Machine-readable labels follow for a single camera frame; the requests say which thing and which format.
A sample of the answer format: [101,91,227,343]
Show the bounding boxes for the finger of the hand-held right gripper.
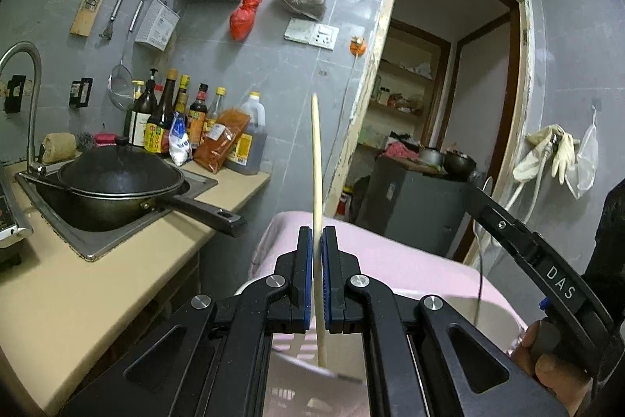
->
[466,184,535,252]

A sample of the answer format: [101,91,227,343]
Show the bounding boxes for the steel pot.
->
[419,146,445,169]

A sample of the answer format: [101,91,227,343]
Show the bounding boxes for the red plastic bag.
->
[229,0,263,41]

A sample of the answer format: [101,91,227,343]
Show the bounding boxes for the tall black cap sauce bottle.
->
[145,69,179,154]

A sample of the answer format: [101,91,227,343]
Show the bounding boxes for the slim yellow cap bottle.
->
[173,75,192,121]

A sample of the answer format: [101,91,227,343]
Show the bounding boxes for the red chili powder bag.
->
[193,107,251,176]

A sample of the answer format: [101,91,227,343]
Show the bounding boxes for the wooden chopstick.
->
[311,93,331,370]

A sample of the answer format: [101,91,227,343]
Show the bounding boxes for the clear yellow cap bottle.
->
[204,87,228,139]

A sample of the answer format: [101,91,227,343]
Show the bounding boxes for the tan loofah sponge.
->
[40,132,78,165]

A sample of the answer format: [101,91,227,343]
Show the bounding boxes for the wire mesh strainer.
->
[107,0,147,110]

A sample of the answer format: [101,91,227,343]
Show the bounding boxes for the wooden door frame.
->
[325,0,533,272]

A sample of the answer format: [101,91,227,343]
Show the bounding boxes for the white box grater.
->
[134,0,178,52]

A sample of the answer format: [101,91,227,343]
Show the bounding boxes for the hanging clear plastic bag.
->
[566,106,599,201]

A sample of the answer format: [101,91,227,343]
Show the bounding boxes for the wooden storage shelf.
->
[356,55,436,154]

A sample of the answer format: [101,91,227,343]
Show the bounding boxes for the red label vinegar bottle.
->
[188,83,211,149]

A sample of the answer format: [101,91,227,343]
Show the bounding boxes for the black pot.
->
[442,149,477,179]

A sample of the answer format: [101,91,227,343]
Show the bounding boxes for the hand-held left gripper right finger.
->
[322,226,571,417]

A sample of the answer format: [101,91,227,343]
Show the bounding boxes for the white wall socket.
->
[309,23,339,51]

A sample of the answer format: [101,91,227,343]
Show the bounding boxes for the black wok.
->
[34,175,248,238]

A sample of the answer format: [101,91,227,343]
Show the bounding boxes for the person's right hand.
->
[512,320,595,417]

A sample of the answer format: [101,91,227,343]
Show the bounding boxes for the black wok lid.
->
[57,136,185,203]

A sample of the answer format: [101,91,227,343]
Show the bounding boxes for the steel peeler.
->
[99,0,130,41]

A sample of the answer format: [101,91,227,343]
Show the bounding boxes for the yellow cap sauce bottle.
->
[124,80,147,147]

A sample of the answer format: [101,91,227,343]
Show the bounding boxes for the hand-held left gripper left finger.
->
[59,226,313,417]

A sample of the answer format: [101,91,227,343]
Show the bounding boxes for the thin white cable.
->
[475,222,486,317]

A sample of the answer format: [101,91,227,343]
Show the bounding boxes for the large dark liquid jug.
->
[225,92,270,176]

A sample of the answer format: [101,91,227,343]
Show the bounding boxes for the red cloth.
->
[383,141,416,162]

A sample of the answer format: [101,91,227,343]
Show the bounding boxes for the dark pump top bottle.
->
[132,68,160,149]

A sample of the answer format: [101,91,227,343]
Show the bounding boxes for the steel faucet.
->
[0,41,48,176]

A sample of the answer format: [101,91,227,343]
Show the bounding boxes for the white blue salt bag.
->
[168,111,194,166]

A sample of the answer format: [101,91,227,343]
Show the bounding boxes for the grey metal cabinet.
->
[354,153,482,258]

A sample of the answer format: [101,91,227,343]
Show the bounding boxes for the cream rubber gloves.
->
[512,124,581,186]

